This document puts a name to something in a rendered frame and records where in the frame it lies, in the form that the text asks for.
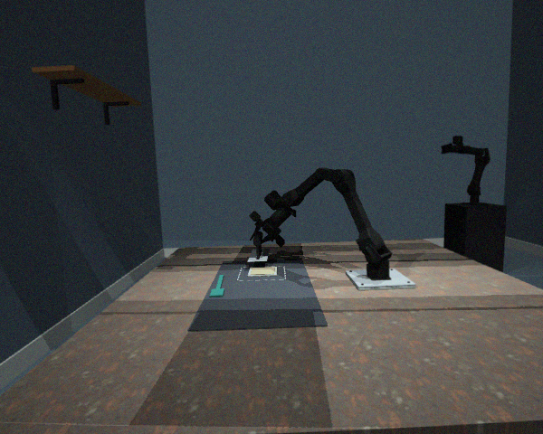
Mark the beige square tile with cream border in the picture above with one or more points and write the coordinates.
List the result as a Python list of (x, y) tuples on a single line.
[(262, 272)]

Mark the teal small trowel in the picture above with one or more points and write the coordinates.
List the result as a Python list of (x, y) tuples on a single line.
[(218, 292)]

